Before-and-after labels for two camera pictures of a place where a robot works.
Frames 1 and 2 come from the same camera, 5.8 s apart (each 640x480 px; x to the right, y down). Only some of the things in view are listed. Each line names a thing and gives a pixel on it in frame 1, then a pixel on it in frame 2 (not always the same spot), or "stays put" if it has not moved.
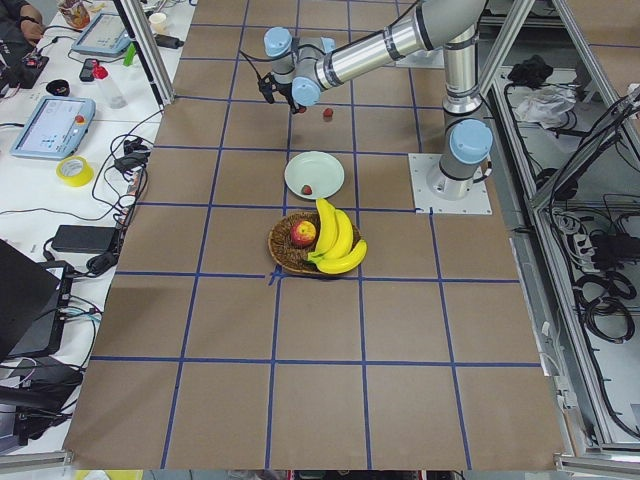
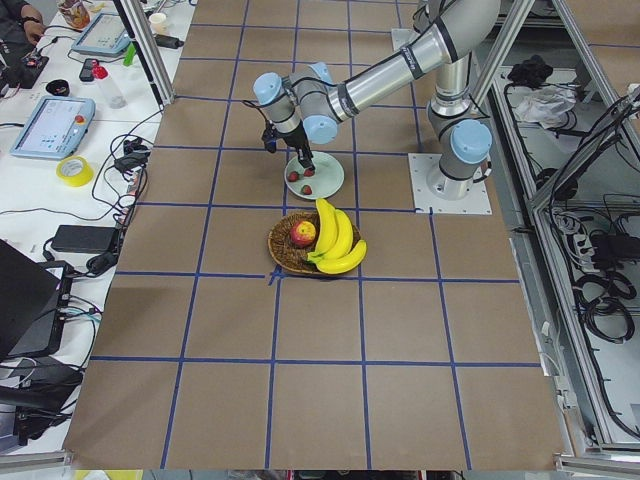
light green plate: [323, 171] stays put
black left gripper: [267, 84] -> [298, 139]
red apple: [303, 234] stays put
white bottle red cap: [115, 97] stays put
